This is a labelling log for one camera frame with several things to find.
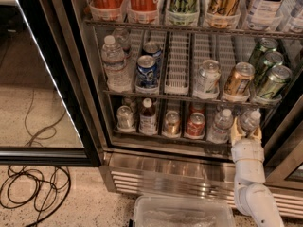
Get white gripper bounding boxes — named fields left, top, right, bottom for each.
left=230, top=116, right=264, bottom=163

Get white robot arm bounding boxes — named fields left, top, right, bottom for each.
left=231, top=118, right=284, bottom=227

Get clear water bottle bottom shelf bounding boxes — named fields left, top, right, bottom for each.
left=206, top=109, right=233, bottom=144

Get gold can bottom shelf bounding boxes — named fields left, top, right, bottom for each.
left=163, top=111, right=181, bottom=138

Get empty white shelf organizer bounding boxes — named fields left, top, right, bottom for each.
left=164, top=32, right=190, bottom=96

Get brown glass drink bottle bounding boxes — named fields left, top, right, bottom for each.
left=139, top=98, right=157, bottom=135

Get stainless steel fridge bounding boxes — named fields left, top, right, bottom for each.
left=34, top=0, right=303, bottom=219

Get white carton top shelf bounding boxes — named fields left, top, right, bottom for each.
left=243, top=0, right=284, bottom=31

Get white bottle top right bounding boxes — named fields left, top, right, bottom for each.
left=280, top=0, right=303, bottom=33

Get large water bottle middle shelf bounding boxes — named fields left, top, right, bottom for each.
left=101, top=35, right=132, bottom=93

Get rear water bottle middle shelf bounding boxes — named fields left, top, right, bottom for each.
left=113, top=27, right=132, bottom=58

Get glass fridge door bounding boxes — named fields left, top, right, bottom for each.
left=0, top=0, right=101, bottom=166

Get gold copper can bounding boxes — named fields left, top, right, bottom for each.
left=223, top=62, right=255, bottom=102

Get red soda can front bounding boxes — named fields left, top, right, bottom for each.
left=185, top=113, right=205, bottom=139

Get red soda can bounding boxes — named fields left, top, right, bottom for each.
left=185, top=113, right=205, bottom=139
left=189, top=102, right=205, bottom=114

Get red soda can rear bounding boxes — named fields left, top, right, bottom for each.
left=189, top=102, right=205, bottom=114

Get green can front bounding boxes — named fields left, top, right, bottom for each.
left=256, top=65, right=292, bottom=99

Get white silver can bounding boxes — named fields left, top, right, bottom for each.
left=193, top=60, right=221, bottom=99

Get green can middle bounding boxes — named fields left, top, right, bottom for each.
left=254, top=51, right=284, bottom=86

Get green can rear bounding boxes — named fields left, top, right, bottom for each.
left=248, top=38, right=278, bottom=66

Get blue soda can front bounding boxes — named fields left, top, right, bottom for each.
left=135, top=55, right=158, bottom=90

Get blue soda can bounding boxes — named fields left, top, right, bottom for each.
left=135, top=55, right=158, bottom=90
left=142, top=41, right=162, bottom=66

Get silver can bottom left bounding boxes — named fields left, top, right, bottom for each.
left=116, top=106, right=134, bottom=132

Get gold tall can top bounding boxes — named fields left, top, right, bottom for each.
left=203, top=0, right=241, bottom=29

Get clear plastic bin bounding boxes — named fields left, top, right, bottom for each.
left=132, top=195, right=236, bottom=227

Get blue soda can rear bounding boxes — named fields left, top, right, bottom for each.
left=142, top=41, right=162, bottom=66

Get green tall can top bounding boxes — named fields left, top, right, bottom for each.
left=165, top=0, right=200, bottom=26

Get black cable on floor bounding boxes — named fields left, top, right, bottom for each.
left=0, top=88, right=72, bottom=227

